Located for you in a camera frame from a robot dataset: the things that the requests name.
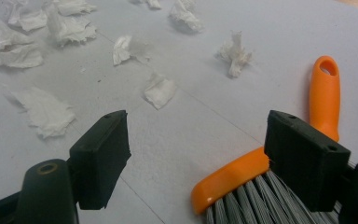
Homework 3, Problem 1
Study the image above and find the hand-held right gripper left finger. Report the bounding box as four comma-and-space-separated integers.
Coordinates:
69, 109, 132, 211

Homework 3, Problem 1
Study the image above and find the orange brush with grey bristles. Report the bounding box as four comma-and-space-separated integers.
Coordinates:
190, 55, 358, 224

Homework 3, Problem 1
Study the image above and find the pile of white tissue scraps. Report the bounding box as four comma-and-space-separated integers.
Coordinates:
0, 0, 255, 140

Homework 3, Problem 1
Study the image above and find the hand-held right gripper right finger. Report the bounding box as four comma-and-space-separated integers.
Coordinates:
263, 109, 352, 213

